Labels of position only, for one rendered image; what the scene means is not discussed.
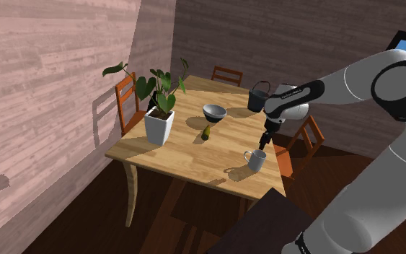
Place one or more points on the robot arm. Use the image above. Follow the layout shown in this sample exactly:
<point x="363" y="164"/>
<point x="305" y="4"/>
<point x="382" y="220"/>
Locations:
<point x="371" y="197"/>

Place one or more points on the dark robot stand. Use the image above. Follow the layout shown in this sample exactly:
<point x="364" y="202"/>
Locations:
<point x="269" y="225"/>

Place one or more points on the grey mug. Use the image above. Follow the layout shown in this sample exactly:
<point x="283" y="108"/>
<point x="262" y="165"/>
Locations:
<point x="257" y="160"/>

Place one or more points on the orange wooden chair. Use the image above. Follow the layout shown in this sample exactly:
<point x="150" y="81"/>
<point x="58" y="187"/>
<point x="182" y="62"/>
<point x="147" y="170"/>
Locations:
<point x="228" y="75"/>
<point x="294" y="154"/>
<point x="127" y="105"/>

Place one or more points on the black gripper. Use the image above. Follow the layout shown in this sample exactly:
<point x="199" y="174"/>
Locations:
<point x="265" y="138"/>

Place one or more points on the green plant in white pot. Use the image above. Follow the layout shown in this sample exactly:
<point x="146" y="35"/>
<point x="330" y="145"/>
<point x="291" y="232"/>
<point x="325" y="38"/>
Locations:
<point x="158" y="126"/>

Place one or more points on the dark bowl with pale inside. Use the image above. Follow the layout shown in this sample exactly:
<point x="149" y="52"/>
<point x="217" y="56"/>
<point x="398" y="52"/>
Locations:
<point x="214" y="112"/>

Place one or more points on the light wooden table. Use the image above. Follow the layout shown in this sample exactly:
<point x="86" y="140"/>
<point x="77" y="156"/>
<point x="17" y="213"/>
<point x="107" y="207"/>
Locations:
<point x="202" y="158"/>

